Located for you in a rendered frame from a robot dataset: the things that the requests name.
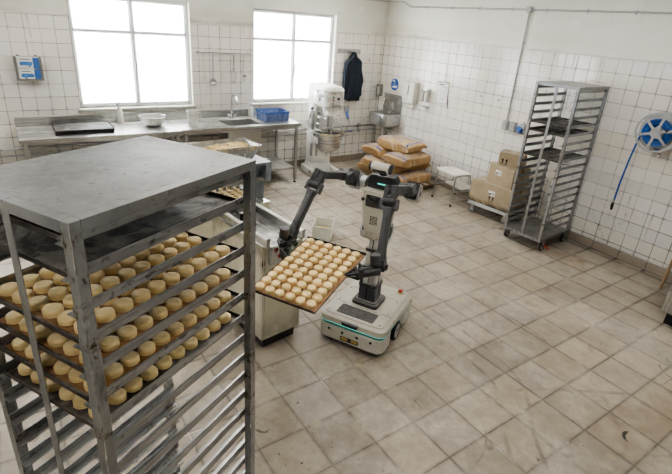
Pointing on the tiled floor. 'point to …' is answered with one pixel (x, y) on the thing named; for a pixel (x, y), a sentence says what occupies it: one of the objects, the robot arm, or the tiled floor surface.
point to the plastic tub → (323, 228)
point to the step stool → (454, 180)
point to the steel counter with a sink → (27, 129)
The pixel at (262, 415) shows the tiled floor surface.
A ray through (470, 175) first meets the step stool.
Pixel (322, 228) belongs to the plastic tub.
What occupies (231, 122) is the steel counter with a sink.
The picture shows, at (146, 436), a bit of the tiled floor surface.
